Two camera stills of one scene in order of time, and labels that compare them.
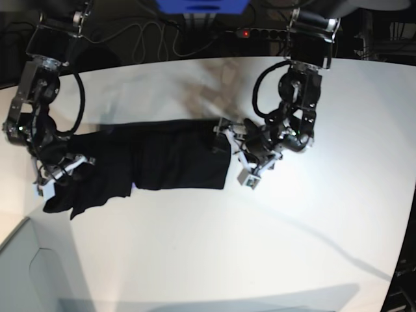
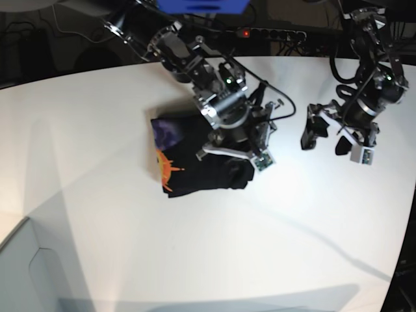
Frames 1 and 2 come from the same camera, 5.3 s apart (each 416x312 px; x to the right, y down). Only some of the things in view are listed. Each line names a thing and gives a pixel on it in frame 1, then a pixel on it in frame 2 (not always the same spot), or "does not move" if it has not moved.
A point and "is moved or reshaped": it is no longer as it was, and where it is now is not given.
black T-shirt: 125,156 is moved or reshaped
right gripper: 231,130 → 333,114
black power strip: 262,33 does not move
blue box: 203,6 does not move
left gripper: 48,173 → 255,143
